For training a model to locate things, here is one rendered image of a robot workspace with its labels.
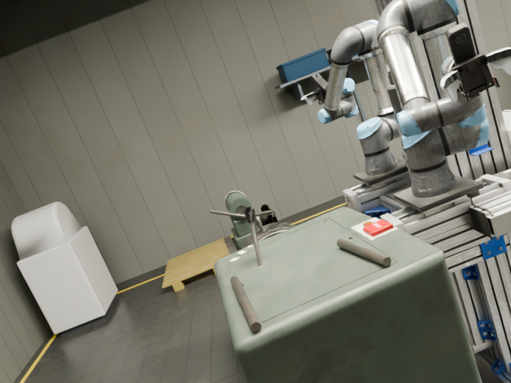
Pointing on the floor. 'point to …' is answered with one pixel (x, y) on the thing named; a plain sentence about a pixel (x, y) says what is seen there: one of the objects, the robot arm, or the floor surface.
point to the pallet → (193, 264)
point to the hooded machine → (63, 268)
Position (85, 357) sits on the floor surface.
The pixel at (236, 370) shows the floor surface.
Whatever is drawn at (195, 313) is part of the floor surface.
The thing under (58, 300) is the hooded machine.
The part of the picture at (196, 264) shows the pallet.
